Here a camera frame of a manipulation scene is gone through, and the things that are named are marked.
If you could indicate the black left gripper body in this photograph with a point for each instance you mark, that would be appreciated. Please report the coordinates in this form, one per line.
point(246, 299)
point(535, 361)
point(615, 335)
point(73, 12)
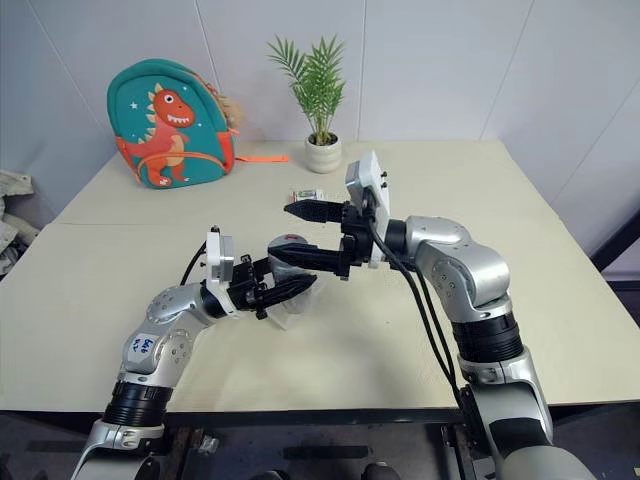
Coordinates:
point(242, 287)

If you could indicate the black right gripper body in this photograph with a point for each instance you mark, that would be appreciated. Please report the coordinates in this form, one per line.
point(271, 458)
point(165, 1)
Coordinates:
point(356, 235)

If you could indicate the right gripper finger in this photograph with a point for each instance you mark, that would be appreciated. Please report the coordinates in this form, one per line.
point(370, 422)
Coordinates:
point(315, 212)
point(310, 257)

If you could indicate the clear plastic jar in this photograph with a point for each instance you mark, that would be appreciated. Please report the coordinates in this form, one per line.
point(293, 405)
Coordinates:
point(300, 306)

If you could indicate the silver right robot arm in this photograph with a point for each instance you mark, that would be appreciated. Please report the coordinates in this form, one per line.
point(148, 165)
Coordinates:
point(470, 265)

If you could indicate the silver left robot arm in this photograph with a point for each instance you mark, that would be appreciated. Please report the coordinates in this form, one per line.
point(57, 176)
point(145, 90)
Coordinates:
point(165, 310)

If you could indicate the small printed box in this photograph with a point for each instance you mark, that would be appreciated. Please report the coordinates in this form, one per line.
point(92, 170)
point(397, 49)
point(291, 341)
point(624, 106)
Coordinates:
point(308, 194)

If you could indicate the green plant in white pot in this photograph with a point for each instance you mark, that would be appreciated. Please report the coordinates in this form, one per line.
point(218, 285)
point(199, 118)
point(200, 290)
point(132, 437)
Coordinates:
point(323, 150)

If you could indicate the beige plush backpack charm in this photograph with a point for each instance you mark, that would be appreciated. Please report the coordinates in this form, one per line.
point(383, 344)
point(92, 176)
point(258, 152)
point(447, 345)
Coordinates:
point(233, 113)

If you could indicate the dark rounded shape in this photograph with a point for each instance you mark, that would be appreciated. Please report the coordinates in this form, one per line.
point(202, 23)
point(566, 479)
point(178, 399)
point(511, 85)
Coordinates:
point(382, 471)
point(267, 475)

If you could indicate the teal dinosaur backpack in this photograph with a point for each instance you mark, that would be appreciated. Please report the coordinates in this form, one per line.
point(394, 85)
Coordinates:
point(150, 105)

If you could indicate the crumpled grey cloth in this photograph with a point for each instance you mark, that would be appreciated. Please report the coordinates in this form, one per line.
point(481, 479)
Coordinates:
point(15, 215)

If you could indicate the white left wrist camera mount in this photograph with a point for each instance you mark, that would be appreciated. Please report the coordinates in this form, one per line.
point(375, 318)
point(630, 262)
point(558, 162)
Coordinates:
point(216, 260)

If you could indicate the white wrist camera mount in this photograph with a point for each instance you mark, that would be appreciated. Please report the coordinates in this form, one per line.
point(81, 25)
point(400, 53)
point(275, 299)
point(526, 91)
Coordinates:
point(375, 185)
point(216, 260)

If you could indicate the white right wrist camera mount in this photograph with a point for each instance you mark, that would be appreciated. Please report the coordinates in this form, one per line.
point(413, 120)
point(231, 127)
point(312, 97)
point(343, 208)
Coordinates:
point(375, 185)

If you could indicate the black table frame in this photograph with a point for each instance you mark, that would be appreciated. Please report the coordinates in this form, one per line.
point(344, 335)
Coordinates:
point(300, 417)

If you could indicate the black metal frame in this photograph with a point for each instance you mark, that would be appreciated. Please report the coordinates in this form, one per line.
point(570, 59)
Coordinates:
point(617, 240)

